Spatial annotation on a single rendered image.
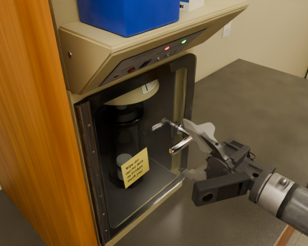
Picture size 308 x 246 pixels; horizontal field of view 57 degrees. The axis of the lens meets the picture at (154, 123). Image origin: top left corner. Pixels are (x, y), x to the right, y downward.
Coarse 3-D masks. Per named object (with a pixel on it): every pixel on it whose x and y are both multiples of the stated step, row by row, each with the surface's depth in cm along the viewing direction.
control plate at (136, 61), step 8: (200, 32) 48; (176, 40) 43; (192, 40) 51; (160, 48) 43; (168, 48) 46; (176, 48) 50; (136, 56) 39; (144, 56) 42; (152, 56) 44; (160, 56) 48; (120, 64) 38; (128, 64) 41; (136, 64) 44; (112, 72) 40; (120, 72) 43; (104, 80) 42; (112, 80) 45
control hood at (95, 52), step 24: (216, 0) 50; (240, 0) 50; (72, 24) 39; (168, 24) 39; (192, 24) 41; (216, 24) 50; (72, 48) 38; (96, 48) 34; (120, 48) 33; (144, 48) 38; (72, 72) 41; (96, 72) 37
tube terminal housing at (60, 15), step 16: (48, 0) 37; (64, 0) 38; (64, 16) 39; (192, 48) 64; (64, 64) 42; (160, 64) 58; (64, 80) 44; (80, 96) 46; (80, 144) 50; (80, 160) 53; (112, 240) 72
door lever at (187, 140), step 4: (180, 128) 70; (180, 132) 71; (184, 132) 70; (188, 132) 69; (188, 136) 68; (184, 140) 66; (188, 140) 66; (192, 140) 67; (176, 144) 65; (180, 144) 65; (184, 144) 66; (188, 144) 67; (172, 148) 64; (176, 148) 64; (180, 148) 65; (172, 152) 64; (176, 152) 64
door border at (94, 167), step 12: (84, 108) 46; (84, 120) 47; (84, 132) 48; (96, 156) 53; (96, 168) 54; (96, 180) 56; (96, 192) 58; (96, 204) 58; (108, 228) 66; (108, 240) 68
